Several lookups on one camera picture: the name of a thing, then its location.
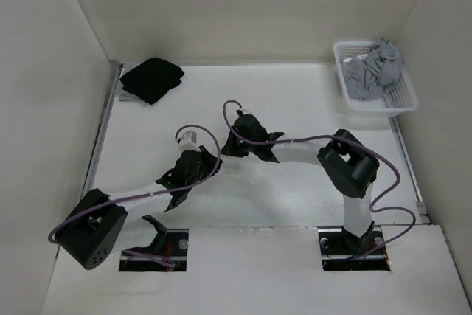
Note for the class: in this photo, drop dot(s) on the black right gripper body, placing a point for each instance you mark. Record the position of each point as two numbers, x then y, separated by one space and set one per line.
239 150

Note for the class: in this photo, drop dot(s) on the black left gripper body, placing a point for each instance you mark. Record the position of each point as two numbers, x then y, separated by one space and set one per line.
206 168

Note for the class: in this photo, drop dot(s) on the white tank top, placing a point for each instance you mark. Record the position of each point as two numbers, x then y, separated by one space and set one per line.
243 174

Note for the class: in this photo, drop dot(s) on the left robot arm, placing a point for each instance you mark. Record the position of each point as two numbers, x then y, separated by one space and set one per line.
102 223

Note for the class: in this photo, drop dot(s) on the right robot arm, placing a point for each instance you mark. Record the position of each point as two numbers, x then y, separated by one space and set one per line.
351 170

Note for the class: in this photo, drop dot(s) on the folded black tank top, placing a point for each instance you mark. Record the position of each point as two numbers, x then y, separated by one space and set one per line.
152 79

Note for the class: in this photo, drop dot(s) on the grey tank top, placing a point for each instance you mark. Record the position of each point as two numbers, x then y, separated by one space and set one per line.
374 75

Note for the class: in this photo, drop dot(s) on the white plastic basket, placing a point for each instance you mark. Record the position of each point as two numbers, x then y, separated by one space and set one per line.
400 100

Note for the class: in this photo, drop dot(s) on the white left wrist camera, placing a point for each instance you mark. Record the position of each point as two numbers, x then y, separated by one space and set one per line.
188 141

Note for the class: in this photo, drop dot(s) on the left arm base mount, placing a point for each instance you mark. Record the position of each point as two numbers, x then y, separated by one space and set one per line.
151 247

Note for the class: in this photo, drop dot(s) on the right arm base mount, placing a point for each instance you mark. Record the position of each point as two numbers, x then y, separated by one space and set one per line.
341 252

